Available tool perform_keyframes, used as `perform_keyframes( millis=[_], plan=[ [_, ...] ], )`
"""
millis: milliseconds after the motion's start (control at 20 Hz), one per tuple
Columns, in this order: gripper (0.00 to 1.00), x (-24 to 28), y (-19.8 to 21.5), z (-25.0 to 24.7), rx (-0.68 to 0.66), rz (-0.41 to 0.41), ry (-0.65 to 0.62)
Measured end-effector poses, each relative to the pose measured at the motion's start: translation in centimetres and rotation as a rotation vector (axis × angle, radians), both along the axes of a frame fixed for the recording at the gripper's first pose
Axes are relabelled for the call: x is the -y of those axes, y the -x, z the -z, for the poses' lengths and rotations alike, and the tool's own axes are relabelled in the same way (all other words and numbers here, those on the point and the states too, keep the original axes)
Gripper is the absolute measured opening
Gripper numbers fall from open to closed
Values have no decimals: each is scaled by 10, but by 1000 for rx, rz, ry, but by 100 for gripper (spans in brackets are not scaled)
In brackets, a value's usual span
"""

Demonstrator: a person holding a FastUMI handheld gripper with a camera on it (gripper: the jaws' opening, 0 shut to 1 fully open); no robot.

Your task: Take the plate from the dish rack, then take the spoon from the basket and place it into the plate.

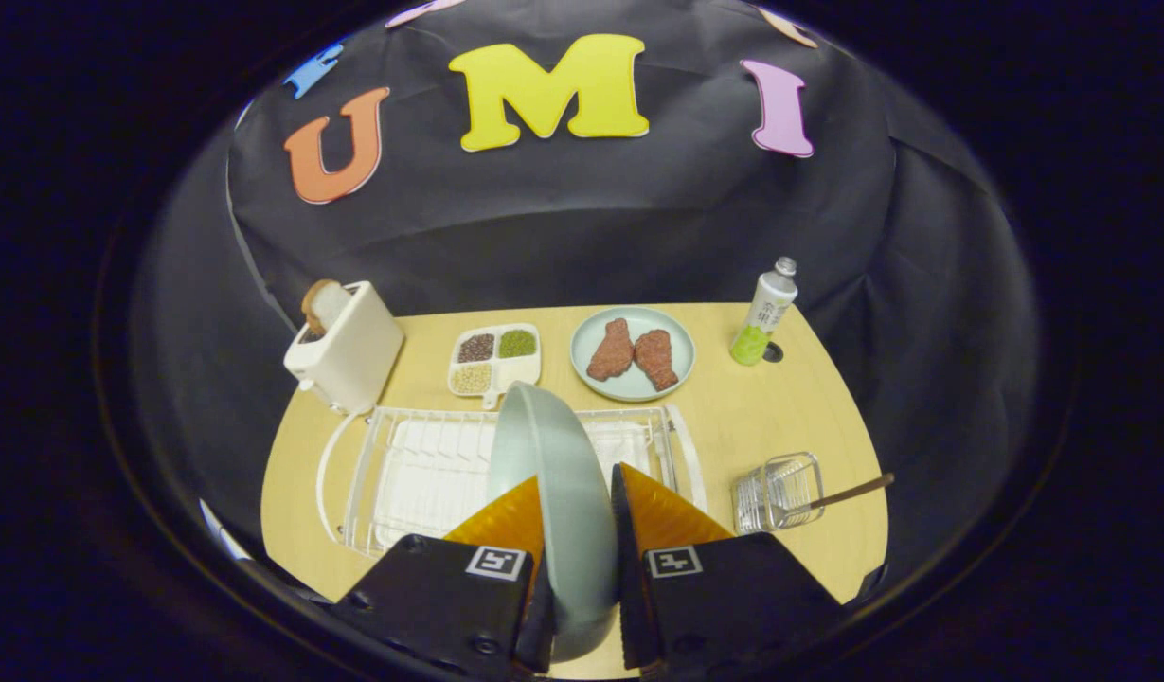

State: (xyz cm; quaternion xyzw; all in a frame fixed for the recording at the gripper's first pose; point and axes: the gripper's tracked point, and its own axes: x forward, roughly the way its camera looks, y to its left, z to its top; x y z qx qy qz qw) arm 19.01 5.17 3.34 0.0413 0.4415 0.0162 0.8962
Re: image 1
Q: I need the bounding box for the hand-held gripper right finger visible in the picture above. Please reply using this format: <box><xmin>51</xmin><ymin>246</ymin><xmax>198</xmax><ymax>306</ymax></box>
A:
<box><xmin>609</xmin><ymin>462</ymin><xmax>841</xmax><ymax>679</ymax></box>

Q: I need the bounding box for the white power cable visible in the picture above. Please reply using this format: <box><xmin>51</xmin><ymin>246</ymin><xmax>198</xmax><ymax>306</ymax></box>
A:
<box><xmin>314</xmin><ymin>407</ymin><xmax>374</xmax><ymax>546</ymax></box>

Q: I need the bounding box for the brown fried meat piece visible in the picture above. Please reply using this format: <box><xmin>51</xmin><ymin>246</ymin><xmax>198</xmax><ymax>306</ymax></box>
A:
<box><xmin>586</xmin><ymin>318</ymin><xmax>636</xmax><ymax>382</ymax></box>
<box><xmin>634</xmin><ymin>329</ymin><xmax>680</xmax><ymax>392</ymax></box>

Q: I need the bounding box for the white toaster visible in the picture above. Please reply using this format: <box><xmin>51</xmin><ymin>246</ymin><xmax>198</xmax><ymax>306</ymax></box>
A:
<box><xmin>284</xmin><ymin>280</ymin><xmax>405</xmax><ymax>415</ymax></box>

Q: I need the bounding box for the black backdrop cloth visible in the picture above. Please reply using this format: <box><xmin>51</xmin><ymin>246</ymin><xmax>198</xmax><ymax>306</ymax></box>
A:
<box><xmin>132</xmin><ymin>0</ymin><xmax>1042</xmax><ymax>607</ymax></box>

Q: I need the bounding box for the toasted bread slice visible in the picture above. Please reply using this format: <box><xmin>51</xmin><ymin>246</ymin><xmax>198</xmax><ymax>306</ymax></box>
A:
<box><xmin>301</xmin><ymin>279</ymin><xmax>352</xmax><ymax>337</ymax></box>

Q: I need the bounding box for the white divided grain tray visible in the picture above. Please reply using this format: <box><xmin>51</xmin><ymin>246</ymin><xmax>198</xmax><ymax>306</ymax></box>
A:
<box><xmin>447</xmin><ymin>323</ymin><xmax>543</xmax><ymax>410</ymax></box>

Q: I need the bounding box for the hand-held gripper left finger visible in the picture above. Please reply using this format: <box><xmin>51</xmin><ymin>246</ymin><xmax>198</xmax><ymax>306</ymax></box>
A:
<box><xmin>333</xmin><ymin>476</ymin><xmax>557</xmax><ymax>681</ymax></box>

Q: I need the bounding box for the pale green serving dish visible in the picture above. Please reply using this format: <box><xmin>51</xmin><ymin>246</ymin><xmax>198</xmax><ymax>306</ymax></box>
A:
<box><xmin>570</xmin><ymin>306</ymin><xmax>696</xmax><ymax>403</ymax></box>

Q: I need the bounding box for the green tea bottle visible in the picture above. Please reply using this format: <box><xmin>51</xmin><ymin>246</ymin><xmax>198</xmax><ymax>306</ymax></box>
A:
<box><xmin>729</xmin><ymin>257</ymin><xmax>798</xmax><ymax>367</ymax></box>

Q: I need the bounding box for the brown wooden spoon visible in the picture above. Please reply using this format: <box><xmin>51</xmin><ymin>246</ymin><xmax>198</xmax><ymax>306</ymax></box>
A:
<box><xmin>797</xmin><ymin>473</ymin><xmax>895</xmax><ymax>517</ymax></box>

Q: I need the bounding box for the pale green plate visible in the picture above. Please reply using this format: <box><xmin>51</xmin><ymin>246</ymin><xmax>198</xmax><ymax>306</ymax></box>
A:
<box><xmin>488</xmin><ymin>382</ymin><xmax>620</xmax><ymax>662</ymax></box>

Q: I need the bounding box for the clear wire basket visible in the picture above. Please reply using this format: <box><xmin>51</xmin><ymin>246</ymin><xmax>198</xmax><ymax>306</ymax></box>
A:
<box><xmin>731</xmin><ymin>452</ymin><xmax>825</xmax><ymax>535</ymax></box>

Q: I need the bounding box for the white wire dish rack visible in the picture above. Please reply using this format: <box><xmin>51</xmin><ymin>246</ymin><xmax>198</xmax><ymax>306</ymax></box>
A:
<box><xmin>340</xmin><ymin>404</ymin><xmax>707</xmax><ymax>558</ymax></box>

